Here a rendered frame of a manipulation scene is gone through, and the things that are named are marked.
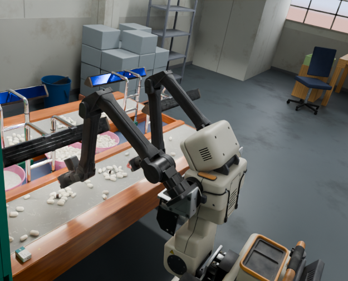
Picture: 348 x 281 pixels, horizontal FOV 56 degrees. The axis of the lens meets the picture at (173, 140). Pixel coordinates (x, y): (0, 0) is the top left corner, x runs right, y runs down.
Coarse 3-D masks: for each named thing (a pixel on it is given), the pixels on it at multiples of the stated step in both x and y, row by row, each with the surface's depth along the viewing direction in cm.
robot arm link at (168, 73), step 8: (160, 72) 154; (168, 72) 156; (152, 80) 157; (160, 80) 156; (168, 80) 154; (168, 88) 156; (176, 88) 154; (176, 96) 155; (184, 96) 154; (184, 104) 154; (192, 104) 154; (192, 112) 153; (200, 112) 155; (192, 120) 154; (200, 120) 152; (208, 120) 155; (200, 128) 150
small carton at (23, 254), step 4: (20, 248) 133; (24, 248) 133; (16, 252) 131; (20, 252) 131; (24, 252) 132; (28, 252) 132; (20, 256) 130; (24, 256) 130; (28, 256) 131; (24, 260) 130
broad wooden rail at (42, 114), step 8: (120, 96) 304; (64, 104) 267; (72, 104) 270; (32, 112) 245; (40, 112) 247; (48, 112) 250; (56, 112) 252; (64, 112) 256; (8, 120) 228; (16, 120) 229; (32, 120) 235
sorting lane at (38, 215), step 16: (176, 128) 270; (192, 128) 276; (176, 144) 245; (112, 160) 211; (128, 160) 214; (96, 176) 193; (128, 176) 198; (144, 176) 201; (32, 192) 170; (48, 192) 173; (80, 192) 177; (96, 192) 180; (112, 192) 182; (32, 208) 160; (48, 208) 162; (64, 208) 164; (80, 208) 166; (16, 224) 150; (32, 224) 151; (48, 224) 153; (16, 240) 142; (32, 240) 143
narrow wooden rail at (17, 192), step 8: (168, 128) 262; (120, 144) 226; (128, 144) 227; (104, 152) 213; (112, 152) 215; (120, 152) 221; (96, 160) 204; (64, 168) 190; (48, 176) 181; (56, 176) 182; (24, 184) 171; (32, 184) 172; (40, 184) 174; (48, 184) 178; (8, 192) 164; (16, 192) 165; (24, 192) 167; (8, 200) 161
